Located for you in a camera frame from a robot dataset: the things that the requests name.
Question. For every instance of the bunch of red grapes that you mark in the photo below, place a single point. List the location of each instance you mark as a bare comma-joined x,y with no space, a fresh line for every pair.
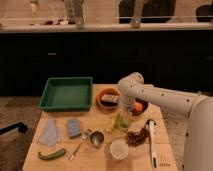
137,138

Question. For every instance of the green plastic cup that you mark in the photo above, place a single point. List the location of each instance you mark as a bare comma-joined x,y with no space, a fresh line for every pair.
124,121

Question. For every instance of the dark red bowl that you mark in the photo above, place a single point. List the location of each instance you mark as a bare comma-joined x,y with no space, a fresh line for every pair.
145,106

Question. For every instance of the metal measuring cup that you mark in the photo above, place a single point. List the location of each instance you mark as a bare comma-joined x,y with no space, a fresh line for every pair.
96,138

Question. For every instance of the orange bowl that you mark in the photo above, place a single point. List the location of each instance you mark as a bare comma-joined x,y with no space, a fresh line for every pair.
107,105

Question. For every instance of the green cucumber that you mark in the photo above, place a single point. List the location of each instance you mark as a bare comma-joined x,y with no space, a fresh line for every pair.
52,156

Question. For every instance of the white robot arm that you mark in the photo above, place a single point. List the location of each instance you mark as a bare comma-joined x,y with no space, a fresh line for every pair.
198,108

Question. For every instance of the light blue cloth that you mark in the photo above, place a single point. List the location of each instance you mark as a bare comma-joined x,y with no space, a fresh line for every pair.
50,133

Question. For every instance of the white item in bowl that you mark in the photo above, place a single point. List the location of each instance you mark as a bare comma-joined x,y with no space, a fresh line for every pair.
110,98

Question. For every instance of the orange fruit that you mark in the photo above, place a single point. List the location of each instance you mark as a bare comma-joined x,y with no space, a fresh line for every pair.
138,107

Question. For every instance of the metal spoon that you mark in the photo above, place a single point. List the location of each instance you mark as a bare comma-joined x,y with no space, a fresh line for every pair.
72,155

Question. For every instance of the translucent white cup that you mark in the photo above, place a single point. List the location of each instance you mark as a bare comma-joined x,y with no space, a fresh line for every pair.
119,149

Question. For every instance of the yellow banana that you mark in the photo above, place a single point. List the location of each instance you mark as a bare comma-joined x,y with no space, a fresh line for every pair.
111,124

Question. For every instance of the green plastic tray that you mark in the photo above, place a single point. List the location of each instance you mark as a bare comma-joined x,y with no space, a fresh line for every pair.
63,94

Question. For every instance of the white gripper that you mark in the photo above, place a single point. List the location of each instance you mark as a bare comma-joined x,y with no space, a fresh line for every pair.
126,103

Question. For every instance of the blue sponge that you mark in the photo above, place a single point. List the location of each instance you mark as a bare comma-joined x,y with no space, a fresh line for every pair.
73,126

